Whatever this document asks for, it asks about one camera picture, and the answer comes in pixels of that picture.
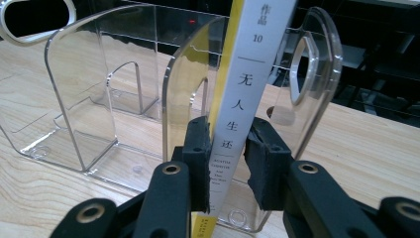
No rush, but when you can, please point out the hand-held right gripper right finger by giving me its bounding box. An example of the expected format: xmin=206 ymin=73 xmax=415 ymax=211
xmin=243 ymin=117 xmax=388 ymax=238

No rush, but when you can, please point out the clear acrylic file rack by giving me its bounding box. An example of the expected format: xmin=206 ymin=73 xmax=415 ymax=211
xmin=0 ymin=0 xmax=345 ymax=234

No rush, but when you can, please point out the yellow book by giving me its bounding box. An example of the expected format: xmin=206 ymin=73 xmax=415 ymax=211
xmin=190 ymin=0 xmax=298 ymax=238

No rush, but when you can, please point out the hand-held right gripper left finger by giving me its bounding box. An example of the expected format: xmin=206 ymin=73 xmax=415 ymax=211
xmin=133 ymin=115 xmax=213 ymax=238

